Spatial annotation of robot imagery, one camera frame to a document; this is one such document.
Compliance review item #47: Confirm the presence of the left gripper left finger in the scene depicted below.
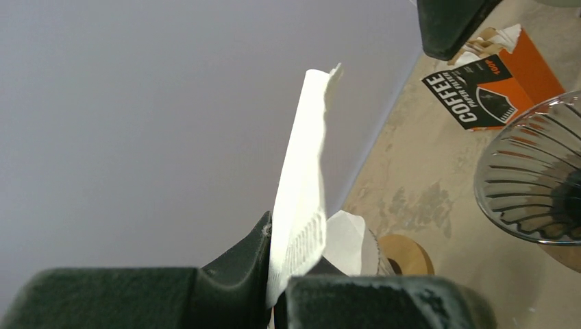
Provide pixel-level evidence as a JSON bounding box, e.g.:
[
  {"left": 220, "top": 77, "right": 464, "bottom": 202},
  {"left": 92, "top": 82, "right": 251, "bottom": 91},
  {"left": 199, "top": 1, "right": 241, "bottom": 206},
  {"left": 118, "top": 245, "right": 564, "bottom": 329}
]
[{"left": 1, "top": 212, "right": 272, "bottom": 328}]

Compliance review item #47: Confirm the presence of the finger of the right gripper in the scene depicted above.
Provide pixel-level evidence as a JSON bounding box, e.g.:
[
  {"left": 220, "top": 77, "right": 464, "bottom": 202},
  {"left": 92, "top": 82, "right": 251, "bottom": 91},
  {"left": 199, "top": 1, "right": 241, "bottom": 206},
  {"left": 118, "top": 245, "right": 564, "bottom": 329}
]
[{"left": 416, "top": 0, "right": 502, "bottom": 61}]

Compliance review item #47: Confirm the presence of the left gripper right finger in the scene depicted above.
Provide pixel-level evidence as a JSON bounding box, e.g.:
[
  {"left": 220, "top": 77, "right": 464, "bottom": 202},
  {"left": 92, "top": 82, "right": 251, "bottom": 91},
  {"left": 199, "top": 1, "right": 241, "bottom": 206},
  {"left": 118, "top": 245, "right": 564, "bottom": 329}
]
[{"left": 272, "top": 259, "right": 497, "bottom": 328}]

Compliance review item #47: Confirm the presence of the wooden ring dripper stand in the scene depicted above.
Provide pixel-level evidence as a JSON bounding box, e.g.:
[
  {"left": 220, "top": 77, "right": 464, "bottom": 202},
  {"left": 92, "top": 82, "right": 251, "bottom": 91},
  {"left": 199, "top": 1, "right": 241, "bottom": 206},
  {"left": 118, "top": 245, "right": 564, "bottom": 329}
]
[{"left": 378, "top": 234, "right": 434, "bottom": 276}]

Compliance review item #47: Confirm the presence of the dark ribbed glass cone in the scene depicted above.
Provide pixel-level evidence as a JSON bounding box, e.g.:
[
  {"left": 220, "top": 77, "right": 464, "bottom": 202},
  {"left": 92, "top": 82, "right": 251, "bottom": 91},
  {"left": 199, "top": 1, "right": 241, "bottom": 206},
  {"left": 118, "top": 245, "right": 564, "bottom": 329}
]
[{"left": 473, "top": 90, "right": 580, "bottom": 246}]

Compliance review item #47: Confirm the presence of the brown wooden round coaster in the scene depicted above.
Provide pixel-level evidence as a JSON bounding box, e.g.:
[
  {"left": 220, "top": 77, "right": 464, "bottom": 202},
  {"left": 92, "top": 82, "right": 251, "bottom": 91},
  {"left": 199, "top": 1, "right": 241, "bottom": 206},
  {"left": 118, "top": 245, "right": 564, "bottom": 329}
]
[{"left": 539, "top": 244, "right": 581, "bottom": 273}]

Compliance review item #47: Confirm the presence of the white paper coffee filter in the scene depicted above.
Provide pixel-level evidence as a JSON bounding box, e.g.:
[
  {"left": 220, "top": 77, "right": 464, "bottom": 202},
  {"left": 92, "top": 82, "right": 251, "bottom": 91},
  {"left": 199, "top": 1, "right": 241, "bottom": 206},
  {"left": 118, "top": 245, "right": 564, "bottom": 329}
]
[{"left": 323, "top": 210, "right": 380, "bottom": 276}]

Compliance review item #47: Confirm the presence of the orange filter paper box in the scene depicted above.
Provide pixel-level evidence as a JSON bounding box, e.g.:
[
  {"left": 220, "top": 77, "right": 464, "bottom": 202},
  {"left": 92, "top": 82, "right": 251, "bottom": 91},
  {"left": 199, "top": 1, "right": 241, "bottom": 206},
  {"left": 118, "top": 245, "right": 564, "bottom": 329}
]
[{"left": 422, "top": 24, "right": 565, "bottom": 131}]

